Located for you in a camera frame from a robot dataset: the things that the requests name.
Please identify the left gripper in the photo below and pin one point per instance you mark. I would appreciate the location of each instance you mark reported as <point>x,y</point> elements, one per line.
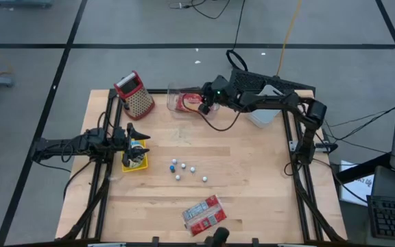
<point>123,144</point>

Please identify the red packet with nutrition label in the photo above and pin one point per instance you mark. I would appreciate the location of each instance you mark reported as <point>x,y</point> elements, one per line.
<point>204,215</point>

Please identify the yellow plastic basket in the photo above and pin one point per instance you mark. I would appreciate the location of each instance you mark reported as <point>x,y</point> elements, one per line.
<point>139,168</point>

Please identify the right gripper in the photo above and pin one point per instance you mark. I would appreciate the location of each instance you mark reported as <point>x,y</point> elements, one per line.
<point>223,89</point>

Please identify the white paper sheet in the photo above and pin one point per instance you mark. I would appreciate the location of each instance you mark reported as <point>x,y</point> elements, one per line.
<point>358,188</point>

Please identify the black mesh computer case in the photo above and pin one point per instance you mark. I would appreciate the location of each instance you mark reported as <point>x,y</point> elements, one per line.
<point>252,79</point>

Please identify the red steel box grater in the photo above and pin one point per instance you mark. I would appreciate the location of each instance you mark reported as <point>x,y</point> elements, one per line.
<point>139,103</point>

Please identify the white label strip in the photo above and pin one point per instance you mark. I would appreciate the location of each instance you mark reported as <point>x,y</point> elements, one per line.
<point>297,245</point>
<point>106,245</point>

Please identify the white plastic bin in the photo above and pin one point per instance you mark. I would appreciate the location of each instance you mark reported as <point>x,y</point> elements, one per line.
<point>262,118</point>

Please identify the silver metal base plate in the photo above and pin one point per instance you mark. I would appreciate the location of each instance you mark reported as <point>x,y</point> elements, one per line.
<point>293,145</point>

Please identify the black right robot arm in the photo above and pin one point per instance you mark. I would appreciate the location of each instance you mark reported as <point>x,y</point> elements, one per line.
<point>269,99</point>

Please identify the green-label dropper bottle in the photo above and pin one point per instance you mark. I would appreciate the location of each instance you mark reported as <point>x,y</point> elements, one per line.
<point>177,177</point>

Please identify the clear plastic bin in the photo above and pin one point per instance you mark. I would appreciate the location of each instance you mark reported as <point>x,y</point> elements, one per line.
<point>183,115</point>

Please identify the black table clamp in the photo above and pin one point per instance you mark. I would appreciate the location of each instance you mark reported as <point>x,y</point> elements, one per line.
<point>155,241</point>
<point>255,241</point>

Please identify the black keyboard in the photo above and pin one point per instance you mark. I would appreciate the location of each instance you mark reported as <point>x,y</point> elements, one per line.
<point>393,217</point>

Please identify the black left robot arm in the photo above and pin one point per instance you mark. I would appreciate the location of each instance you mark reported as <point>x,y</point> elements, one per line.
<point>57,147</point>

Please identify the black aluminium table frame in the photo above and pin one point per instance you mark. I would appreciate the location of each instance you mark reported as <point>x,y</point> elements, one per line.
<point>110,103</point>

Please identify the black desk bar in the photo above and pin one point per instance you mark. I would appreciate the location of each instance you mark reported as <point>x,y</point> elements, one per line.
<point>362,169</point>

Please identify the dark rounded object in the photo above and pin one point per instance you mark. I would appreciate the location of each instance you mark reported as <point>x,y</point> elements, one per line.
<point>221,236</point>

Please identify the blue-capped dropper bottle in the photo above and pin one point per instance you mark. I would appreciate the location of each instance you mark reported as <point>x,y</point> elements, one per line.
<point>172,168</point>

